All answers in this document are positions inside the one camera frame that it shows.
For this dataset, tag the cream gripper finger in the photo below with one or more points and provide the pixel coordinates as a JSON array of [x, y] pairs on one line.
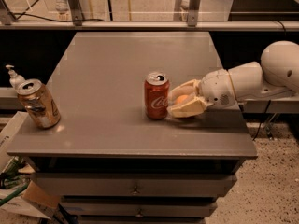
[[186, 88], [192, 106]]

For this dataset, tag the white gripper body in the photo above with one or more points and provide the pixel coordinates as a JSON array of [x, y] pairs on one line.
[[216, 89]]

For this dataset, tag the red coke can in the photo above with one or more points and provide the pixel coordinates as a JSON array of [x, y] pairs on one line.
[[156, 89]]

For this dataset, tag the orange fruit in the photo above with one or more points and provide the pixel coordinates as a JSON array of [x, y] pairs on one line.
[[180, 99]]

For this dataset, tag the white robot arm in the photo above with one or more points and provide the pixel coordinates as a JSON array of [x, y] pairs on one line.
[[276, 75]]

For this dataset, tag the gold soda can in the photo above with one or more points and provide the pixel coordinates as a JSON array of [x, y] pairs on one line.
[[38, 102]]

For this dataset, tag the grey drawer cabinet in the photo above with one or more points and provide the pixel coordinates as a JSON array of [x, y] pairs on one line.
[[108, 161]]

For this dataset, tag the white pump dispenser bottle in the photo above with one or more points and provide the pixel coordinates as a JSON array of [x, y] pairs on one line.
[[15, 79]]

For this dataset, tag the white cardboard box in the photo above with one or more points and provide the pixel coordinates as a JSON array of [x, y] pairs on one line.
[[33, 202]]

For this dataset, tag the green bottle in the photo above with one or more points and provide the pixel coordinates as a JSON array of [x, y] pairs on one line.
[[10, 176]]

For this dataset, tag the metal railing frame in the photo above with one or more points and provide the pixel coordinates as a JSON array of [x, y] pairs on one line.
[[168, 15]]

